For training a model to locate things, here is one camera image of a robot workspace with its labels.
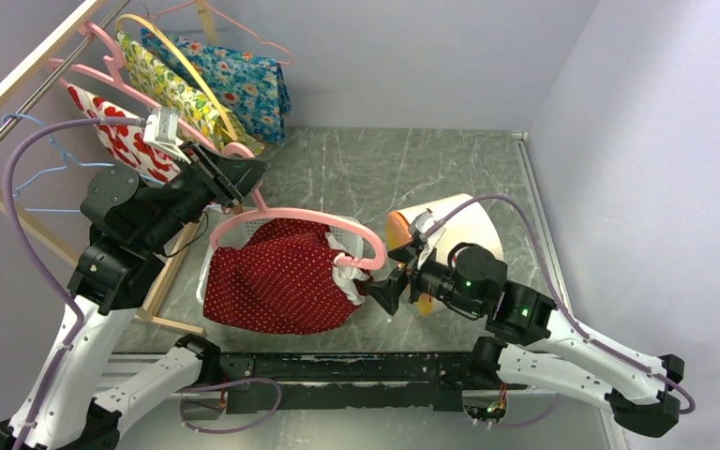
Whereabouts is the blue wire hanger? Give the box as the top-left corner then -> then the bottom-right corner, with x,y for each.
0,112 -> 166,214

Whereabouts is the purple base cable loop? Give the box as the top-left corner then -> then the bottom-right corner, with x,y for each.
178,377 -> 283,435

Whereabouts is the pink plastic hanger back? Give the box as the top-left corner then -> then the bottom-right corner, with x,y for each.
78,21 -> 125,78

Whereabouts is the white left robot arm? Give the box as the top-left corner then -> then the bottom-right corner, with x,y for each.
0,142 -> 269,449

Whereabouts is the pink wire hanger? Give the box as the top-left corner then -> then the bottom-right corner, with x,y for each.
142,0 -> 294,67

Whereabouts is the yellow wooden hanger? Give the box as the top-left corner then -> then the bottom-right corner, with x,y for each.
115,13 -> 248,143

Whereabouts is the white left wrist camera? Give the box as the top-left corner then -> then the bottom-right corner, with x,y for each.
142,108 -> 191,165

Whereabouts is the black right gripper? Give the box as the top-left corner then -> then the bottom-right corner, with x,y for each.
361,240 -> 486,317

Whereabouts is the white plastic basket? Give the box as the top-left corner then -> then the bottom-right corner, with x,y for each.
203,232 -> 368,319

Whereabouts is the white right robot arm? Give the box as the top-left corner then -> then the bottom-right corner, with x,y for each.
365,243 -> 684,438

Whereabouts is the pink plastic hanger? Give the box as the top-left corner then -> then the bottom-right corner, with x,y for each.
78,21 -> 125,78
208,141 -> 388,272
68,64 -> 219,154

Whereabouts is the red polka dot skirt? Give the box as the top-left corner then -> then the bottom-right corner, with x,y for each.
247,218 -> 331,246
202,232 -> 365,336

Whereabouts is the yellow lemon print skirt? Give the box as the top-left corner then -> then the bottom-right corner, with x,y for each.
116,31 -> 234,150

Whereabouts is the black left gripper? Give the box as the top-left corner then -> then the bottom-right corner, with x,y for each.
139,140 -> 277,250

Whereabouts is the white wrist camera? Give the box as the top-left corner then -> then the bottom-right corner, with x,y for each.
409,208 -> 446,269
142,108 -> 191,165

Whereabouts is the wooden clothes rack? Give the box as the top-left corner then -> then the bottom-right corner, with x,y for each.
0,1 -> 206,337

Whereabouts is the white cylindrical bin orange lid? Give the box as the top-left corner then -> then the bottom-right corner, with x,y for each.
385,194 -> 507,320

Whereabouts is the white red flower skirt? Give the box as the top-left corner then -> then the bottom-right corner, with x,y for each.
66,83 -> 180,183

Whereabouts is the blue floral skirt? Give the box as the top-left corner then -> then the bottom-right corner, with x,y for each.
140,30 -> 292,154

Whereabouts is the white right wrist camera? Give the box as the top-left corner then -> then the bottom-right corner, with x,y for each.
409,208 -> 446,269

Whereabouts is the pink plastic hanger front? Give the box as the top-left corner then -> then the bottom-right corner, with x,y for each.
208,141 -> 388,272

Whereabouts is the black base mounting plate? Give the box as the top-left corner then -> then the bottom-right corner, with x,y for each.
167,335 -> 530,416

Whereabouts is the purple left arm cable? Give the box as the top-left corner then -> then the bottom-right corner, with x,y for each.
0,115 -> 147,450

